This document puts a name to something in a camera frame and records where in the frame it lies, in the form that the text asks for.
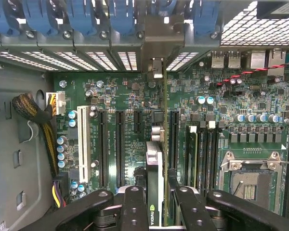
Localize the green motherboard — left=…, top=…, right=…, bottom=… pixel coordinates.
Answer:
left=52, top=51, right=289, bottom=217

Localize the black power connector with wires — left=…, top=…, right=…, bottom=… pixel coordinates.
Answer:
left=52, top=172, right=70, bottom=209

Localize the braided power wire bundle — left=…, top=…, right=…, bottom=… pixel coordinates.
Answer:
left=11, top=92, right=66, bottom=179

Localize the CPU socket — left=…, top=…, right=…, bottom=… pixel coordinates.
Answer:
left=219, top=150, right=284, bottom=215

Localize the black RAM slot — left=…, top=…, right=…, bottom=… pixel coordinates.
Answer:
left=206, top=120, right=216, bottom=193
left=213, top=127, right=221, bottom=191
left=197, top=127, right=207, bottom=193

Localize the red black twisted wire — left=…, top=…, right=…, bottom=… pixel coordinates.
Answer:
left=215, top=60, right=289, bottom=87

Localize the short black expansion slot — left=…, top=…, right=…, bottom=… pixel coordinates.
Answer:
left=134, top=110, right=143, bottom=135

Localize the white expansion slot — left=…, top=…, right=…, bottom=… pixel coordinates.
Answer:
left=76, top=105, right=92, bottom=184

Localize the open black PC case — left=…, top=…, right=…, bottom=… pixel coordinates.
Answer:
left=0, top=0, right=289, bottom=73

